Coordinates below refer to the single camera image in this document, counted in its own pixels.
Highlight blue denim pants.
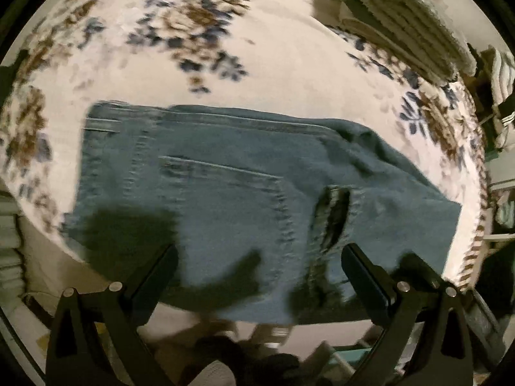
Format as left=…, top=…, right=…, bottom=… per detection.
left=62, top=100, right=463, bottom=326

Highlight striped folded cloth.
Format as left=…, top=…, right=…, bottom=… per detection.
left=489, top=48, right=515, bottom=149

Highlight stack of folded white towels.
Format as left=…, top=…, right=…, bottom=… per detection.
left=314, top=0, right=477, bottom=85

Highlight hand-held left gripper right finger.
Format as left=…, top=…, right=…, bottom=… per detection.
left=341, top=243, right=474, bottom=386

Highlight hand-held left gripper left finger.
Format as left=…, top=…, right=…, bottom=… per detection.
left=45, top=244, right=180, bottom=386

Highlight floral printed bedsheet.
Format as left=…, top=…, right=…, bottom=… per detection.
left=0, top=0, right=489, bottom=290

